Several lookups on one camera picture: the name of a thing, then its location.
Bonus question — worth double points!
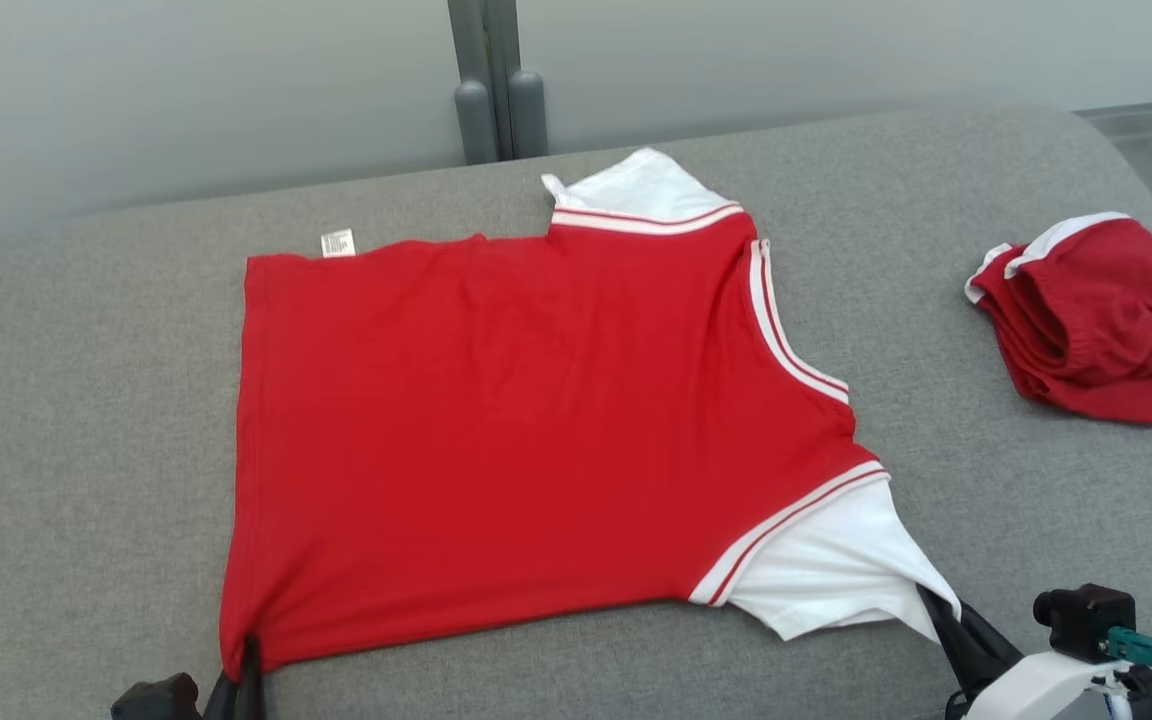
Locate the red jersey with white sleeves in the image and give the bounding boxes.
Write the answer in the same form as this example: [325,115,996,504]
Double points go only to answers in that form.
[218,147,963,683]

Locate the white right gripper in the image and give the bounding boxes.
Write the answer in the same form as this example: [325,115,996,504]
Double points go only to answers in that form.
[917,585,1152,720]

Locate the grey metal partition post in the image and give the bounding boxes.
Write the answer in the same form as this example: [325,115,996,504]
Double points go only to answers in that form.
[447,0,550,167]

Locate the teal cable connector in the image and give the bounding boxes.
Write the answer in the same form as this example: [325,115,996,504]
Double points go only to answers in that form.
[1105,626,1152,682]

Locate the red shorts with white trim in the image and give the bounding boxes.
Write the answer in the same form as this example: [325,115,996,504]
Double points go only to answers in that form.
[963,211,1152,427]

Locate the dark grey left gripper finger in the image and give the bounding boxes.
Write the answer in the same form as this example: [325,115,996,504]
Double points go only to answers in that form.
[237,635,268,720]
[201,671,239,720]

